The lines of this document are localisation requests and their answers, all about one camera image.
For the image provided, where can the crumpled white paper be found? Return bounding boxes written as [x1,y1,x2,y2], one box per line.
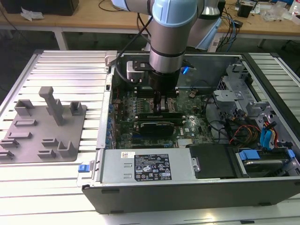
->
[20,7,44,23]

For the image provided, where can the black RAM slot bank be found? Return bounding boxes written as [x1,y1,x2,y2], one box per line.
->
[135,86,180,98]
[135,112,186,124]

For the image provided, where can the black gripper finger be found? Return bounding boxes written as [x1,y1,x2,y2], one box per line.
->
[153,90,165,116]

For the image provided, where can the hard disk in blue carrier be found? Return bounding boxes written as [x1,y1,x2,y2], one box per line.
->
[237,149,295,179]

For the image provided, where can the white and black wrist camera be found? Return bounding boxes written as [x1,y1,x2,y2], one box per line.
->
[126,60,152,83]

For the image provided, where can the red and orange wire bundle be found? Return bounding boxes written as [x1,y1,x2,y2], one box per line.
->
[231,125,261,144]

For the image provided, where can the clear plastic bags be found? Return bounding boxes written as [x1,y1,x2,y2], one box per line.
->
[260,9,282,23]

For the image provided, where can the green motherboard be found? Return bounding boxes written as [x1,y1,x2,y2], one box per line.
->
[110,88,225,150]

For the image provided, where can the small black device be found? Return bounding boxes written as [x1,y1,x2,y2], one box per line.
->
[237,3,254,17]

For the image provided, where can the blue flat wire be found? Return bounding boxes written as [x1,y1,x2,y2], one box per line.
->
[267,126,275,150]
[260,127,270,150]

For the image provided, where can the silver power supply with label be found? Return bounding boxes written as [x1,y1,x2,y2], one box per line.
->
[99,148,196,184]

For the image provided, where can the grey parts rack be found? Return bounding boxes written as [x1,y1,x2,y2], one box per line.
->
[0,86,88,164]

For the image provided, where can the blue cable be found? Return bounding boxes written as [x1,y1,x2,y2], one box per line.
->
[230,14,238,51]

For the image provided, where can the silver metal drive cage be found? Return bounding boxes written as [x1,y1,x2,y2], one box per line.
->
[212,62,282,132]

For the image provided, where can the grey case hinge bracket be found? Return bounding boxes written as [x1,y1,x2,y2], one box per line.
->
[105,52,118,67]

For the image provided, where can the black open PC case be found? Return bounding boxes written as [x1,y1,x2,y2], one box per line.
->
[77,52,300,215]

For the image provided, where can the black box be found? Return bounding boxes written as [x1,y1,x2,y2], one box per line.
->
[4,0,79,16]

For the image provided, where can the wooden desk white frame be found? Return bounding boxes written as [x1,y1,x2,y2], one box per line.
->
[0,0,300,51]

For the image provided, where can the metal CPU socket cover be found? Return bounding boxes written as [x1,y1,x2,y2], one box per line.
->
[164,97,176,113]

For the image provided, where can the black plastic shroud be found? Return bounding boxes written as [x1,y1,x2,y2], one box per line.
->
[188,144,235,180]

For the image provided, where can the black graphics card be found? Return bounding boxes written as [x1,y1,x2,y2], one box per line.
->
[133,121,176,137]

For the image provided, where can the black camera cable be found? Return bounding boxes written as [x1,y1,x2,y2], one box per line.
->
[114,13,156,83]

